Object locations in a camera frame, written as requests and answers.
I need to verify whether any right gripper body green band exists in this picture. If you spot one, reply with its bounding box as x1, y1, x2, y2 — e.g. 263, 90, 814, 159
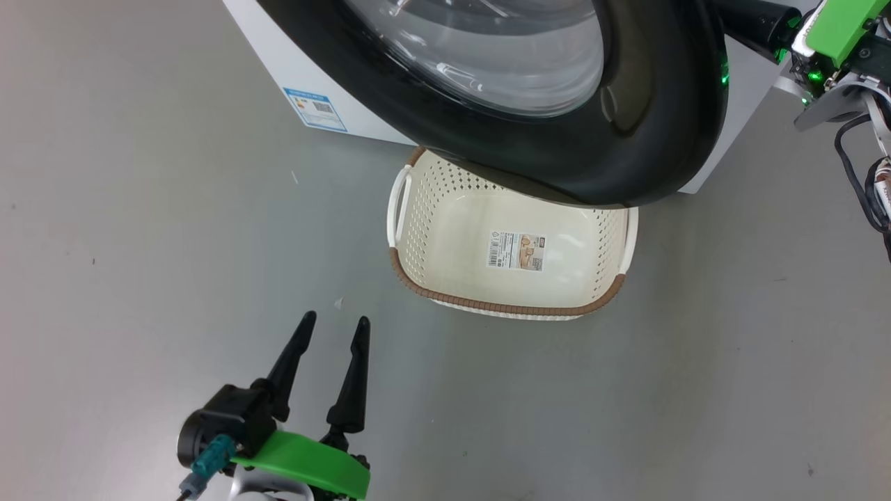
790, 0, 891, 131

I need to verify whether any teal cable connector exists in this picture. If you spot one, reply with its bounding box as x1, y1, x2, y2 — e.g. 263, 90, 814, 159
178, 435, 237, 500

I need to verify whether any white front-load washing machine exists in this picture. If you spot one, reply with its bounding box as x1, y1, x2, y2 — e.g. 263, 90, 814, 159
223, 0, 822, 195

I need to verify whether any cream perforated laundry basket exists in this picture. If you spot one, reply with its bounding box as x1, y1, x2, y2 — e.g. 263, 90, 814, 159
386, 146, 639, 321

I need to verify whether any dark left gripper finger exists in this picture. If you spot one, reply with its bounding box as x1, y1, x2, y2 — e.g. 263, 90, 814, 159
252, 311, 317, 422
326, 317, 370, 434

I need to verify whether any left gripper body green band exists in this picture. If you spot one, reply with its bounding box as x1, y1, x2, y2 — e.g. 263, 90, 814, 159
232, 428, 370, 501

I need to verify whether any paper product label in basket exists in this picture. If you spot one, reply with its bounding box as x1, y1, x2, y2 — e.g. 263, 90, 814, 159
486, 231, 547, 272

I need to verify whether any black round glass washer door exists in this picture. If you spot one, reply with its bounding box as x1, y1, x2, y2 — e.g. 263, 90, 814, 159
256, 0, 730, 208

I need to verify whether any blue energy label sticker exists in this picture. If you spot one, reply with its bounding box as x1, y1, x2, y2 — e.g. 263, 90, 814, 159
283, 88, 347, 133

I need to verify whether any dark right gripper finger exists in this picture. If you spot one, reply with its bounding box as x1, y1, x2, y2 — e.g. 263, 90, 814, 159
709, 0, 803, 65

